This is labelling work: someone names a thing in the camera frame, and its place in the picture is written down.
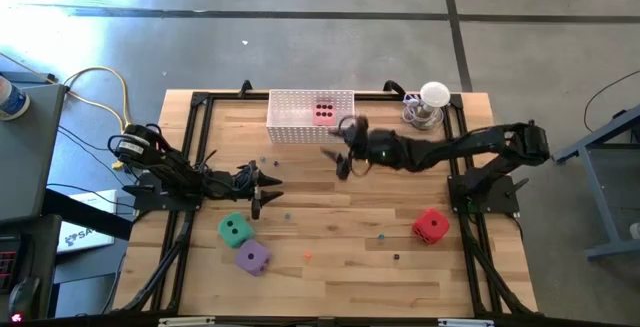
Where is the white perforated metal basket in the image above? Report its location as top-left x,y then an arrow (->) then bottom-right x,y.
265,89 -> 356,146

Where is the black aluminium table frame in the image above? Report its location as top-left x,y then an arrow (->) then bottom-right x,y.
112,79 -> 539,318

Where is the black computer mouse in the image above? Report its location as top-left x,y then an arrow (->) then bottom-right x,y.
8,276 -> 41,313

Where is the black flat panel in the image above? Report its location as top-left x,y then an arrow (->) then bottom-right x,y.
42,186 -> 135,242

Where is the white printed box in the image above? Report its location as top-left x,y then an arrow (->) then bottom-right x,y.
56,189 -> 119,254

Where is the silver aluminium strut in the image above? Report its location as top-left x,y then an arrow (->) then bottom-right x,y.
437,318 -> 495,327
158,316 -> 217,327

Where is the large green foam die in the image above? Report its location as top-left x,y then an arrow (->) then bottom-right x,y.
217,211 -> 255,249

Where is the white coiled cable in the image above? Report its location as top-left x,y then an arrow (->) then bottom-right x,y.
401,92 -> 426,124

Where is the white mushroom-shaped lamp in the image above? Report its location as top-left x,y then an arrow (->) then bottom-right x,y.
405,80 -> 452,132

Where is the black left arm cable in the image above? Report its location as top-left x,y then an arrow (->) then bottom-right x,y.
232,162 -> 257,193

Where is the yellow cable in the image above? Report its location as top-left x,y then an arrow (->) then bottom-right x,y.
62,65 -> 136,171

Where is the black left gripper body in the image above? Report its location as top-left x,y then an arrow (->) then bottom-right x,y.
218,160 -> 263,222

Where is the blue-grey metal table frame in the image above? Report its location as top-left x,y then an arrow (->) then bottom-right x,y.
552,104 -> 640,261

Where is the red backlit keyboard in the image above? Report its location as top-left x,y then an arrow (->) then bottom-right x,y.
0,234 -> 24,293

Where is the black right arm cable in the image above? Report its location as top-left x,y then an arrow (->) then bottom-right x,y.
348,158 -> 375,178

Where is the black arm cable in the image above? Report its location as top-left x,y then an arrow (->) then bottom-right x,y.
232,162 -> 257,193
348,158 -> 375,178

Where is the large purple foam die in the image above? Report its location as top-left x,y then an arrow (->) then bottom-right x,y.
234,239 -> 273,277

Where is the large pink foam die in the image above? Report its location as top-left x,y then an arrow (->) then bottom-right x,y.
312,101 -> 338,127

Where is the large red foam die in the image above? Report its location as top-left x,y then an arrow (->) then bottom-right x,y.
411,208 -> 451,246

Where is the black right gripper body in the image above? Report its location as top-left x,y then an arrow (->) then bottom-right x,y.
344,114 -> 401,174

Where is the grey side desk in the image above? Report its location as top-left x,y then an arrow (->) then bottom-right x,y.
0,70 -> 69,224

